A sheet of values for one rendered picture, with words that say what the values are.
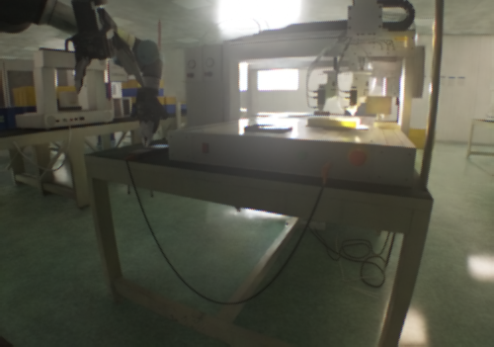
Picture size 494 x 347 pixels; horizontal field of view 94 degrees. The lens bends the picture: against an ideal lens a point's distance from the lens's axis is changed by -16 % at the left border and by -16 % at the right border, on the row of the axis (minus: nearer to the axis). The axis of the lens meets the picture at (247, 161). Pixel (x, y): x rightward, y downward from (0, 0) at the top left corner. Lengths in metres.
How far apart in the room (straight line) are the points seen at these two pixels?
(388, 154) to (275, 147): 0.29
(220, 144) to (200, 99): 0.64
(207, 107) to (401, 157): 0.97
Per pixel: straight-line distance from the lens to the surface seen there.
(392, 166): 0.70
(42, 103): 2.71
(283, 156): 0.73
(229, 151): 0.80
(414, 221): 0.70
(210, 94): 1.38
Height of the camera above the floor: 0.95
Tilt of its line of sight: 13 degrees down
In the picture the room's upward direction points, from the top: straight up
